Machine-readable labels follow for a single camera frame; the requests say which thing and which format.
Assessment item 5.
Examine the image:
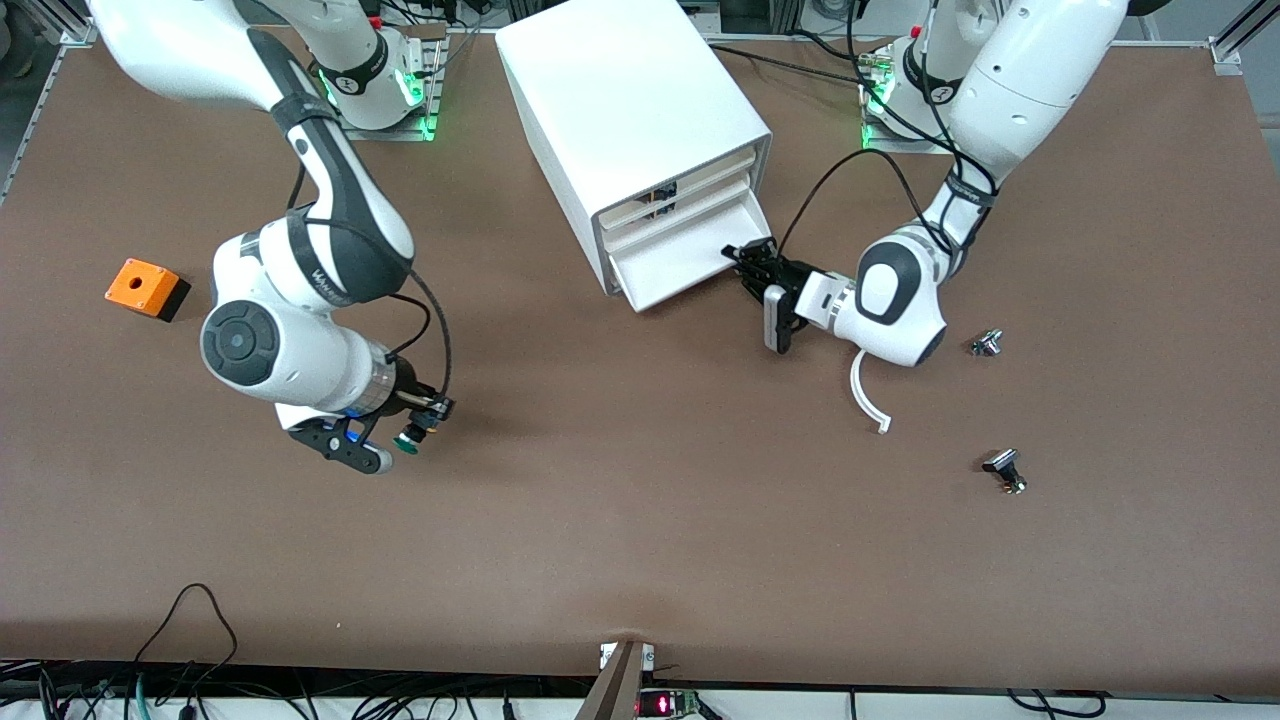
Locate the thin black table cable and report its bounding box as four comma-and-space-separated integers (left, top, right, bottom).
705, 40, 873, 89

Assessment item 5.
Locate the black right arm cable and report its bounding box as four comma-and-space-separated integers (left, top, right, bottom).
288, 165, 454, 403

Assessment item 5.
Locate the black silver knob part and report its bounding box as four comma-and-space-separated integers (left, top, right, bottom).
981, 447, 1029, 497

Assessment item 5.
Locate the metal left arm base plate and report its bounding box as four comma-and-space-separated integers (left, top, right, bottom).
860, 50, 969, 157

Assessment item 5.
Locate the white curved plastic arc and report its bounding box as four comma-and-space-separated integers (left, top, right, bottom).
849, 348, 892, 436

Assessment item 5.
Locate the grey camera mount beam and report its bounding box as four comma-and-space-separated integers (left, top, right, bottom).
574, 640, 657, 720

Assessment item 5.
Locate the small red LED device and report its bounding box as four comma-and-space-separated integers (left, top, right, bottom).
637, 688, 703, 720

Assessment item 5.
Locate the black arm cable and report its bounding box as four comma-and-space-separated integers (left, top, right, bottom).
778, 0, 1003, 263
288, 165, 454, 403

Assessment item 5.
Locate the black floor cable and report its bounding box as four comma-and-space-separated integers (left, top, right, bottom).
1004, 687, 1107, 718

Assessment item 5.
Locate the black loop cable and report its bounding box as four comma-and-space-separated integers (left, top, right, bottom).
133, 582, 241, 701

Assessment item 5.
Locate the green push button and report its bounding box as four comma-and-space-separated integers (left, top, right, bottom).
392, 405, 441, 455

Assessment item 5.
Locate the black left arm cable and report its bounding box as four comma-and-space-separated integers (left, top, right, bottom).
778, 0, 1003, 263

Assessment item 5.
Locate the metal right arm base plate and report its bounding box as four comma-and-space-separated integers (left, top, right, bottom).
330, 25, 448, 143

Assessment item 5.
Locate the orange button box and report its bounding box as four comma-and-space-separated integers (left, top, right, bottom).
104, 257, 192, 324

